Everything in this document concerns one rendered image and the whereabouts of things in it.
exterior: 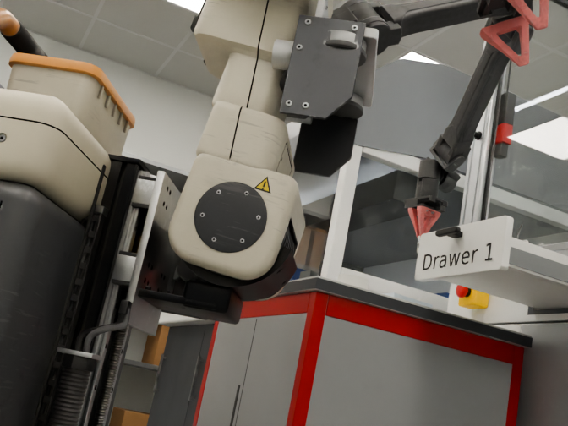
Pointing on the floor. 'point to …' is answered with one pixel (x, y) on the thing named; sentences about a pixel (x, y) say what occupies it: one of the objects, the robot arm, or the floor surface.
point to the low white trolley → (357, 363)
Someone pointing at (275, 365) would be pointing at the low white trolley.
